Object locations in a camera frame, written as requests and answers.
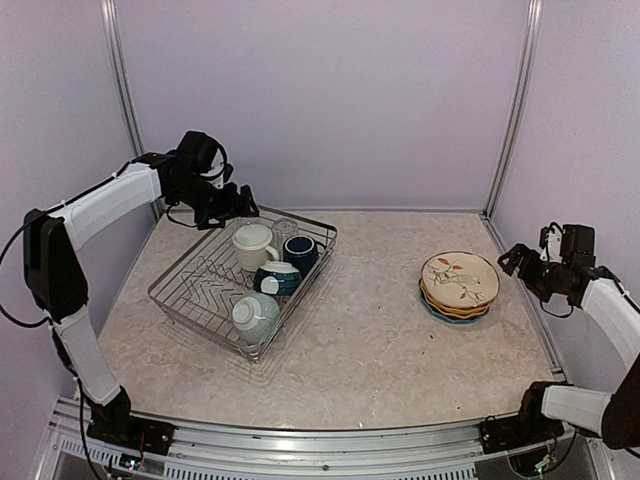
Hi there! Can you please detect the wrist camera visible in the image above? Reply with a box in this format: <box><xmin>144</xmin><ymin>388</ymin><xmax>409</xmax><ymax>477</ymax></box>
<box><xmin>205</xmin><ymin>161</ymin><xmax>234</xmax><ymax>190</ymax></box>
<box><xmin>539</xmin><ymin>222</ymin><xmax>562</xmax><ymax>262</ymax></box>

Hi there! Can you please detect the clear glass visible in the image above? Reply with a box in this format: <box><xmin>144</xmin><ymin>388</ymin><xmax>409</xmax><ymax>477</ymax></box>
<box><xmin>272</xmin><ymin>217</ymin><xmax>298</xmax><ymax>244</ymax></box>
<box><xmin>237</xmin><ymin>217</ymin><xmax>261</xmax><ymax>229</ymax></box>

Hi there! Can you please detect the cream bird pattern plate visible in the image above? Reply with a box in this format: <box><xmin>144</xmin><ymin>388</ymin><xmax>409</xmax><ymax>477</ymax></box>
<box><xmin>421</xmin><ymin>251</ymin><xmax>500</xmax><ymax>309</ymax></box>

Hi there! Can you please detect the dark blue mug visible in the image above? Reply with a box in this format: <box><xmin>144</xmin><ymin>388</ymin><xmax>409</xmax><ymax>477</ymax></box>
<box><xmin>283</xmin><ymin>235</ymin><xmax>319</xmax><ymax>277</ymax></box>

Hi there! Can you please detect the navy white bowl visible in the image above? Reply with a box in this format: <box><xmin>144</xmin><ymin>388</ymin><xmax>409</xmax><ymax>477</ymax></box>
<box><xmin>253</xmin><ymin>261</ymin><xmax>302</xmax><ymax>296</ymax></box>

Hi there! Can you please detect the aluminium frame post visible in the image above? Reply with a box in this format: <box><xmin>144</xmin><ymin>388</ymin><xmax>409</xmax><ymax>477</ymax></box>
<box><xmin>483</xmin><ymin>0</ymin><xmax>543</xmax><ymax>222</ymax></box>
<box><xmin>100</xmin><ymin>0</ymin><xmax>144</xmax><ymax>157</ymax></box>

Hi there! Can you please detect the blue dotted plate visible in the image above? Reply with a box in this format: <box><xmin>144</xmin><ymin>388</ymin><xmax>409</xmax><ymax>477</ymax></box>
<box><xmin>420</xmin><ymin>296</ymin><xmax>487</xmax><ymax>326</ymax></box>

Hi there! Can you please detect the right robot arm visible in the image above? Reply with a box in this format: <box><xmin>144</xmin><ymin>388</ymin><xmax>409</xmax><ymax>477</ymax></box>
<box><xmin>497</xmin><ymin>222</ymin><xmax>639</xmax><ymax>456</ymax></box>

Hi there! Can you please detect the aluminium front rail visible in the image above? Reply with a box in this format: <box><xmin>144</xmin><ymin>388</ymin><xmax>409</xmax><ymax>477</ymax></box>
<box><xmin>26</xmin><ymin>398</ymin><xmax>620</xmax><ymax>479</ymax></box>

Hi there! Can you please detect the yellow dotted plate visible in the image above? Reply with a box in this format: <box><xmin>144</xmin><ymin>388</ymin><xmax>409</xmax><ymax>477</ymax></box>
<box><xmin>419</xmin><ymin>279</ymin><xmax>496</xmax><ymax>316</ymax></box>
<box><xmin>420</xmin><ymin>285</ymin><xmax>491</xmax><ymax>324</ymax></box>

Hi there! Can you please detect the right aluminium frame post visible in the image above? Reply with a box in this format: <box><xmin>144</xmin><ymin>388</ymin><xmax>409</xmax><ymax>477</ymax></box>
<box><xmin>483</xmin><ymin>0</ymin><xmax>543</xmax><ymax>222</ymax></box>

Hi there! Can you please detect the left aluminium frame post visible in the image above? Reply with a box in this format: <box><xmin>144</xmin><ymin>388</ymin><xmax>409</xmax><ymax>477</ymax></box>
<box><xmin>100</xmin><ymin>0</ymin><xmax>144</xmax><ymax>157</ymax></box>

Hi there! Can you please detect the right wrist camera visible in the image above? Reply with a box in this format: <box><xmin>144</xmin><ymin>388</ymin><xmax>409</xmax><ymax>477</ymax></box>
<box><xmin>539</xmin><ymin>222</ymin><xmax>562</xmax><ymax>262</ymax></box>

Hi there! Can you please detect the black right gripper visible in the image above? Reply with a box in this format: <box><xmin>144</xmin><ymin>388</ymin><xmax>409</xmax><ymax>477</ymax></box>
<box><xmin>499</xmin><ymin>243</ymin><xmax>571</xmax><ymax>302</ymax></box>

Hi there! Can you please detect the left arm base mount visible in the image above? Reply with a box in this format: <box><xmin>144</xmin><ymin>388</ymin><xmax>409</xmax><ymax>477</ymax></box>
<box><xmin>84</xmin><ymin>388</ymin><xmax>176</xmax><ymax>456</ymax></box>

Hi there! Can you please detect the white ceramic mug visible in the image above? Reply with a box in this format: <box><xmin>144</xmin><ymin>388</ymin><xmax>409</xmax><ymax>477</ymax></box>
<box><xmin>232</xmin><ymin>224</ymin><xmax>280</xmax><ymax>272</ymax></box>

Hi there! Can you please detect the wire dish rack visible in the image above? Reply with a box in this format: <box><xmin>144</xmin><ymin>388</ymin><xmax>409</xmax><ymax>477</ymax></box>
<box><xmin>148</xmin><ymin>207</ymin><xmax>338</xmax><ymax>363</ymax></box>

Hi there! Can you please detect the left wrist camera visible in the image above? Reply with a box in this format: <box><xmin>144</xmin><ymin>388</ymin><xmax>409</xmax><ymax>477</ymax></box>
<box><xmin>205</xmin><ymin>161</ymin><xmax>234</xmax><ymax>190</ymax></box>

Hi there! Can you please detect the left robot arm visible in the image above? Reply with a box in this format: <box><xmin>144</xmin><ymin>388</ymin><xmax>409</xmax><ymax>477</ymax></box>
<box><xmin>10</xmin><ymin>131</ymin><xmax>259</xmax><ymax>445</ymax></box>

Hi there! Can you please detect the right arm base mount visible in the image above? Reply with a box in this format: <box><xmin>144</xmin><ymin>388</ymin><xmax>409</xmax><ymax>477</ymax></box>
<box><xmin>478</xmin><ymin>394</ymin><xmax>565</xmax><ymax>454</ymax></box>

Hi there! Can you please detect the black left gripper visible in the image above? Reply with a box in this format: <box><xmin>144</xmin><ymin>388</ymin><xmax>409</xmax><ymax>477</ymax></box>
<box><xmin>170</xmin><ymin>175</ymin><xmax>259</xmax><ymax>230</ymax></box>

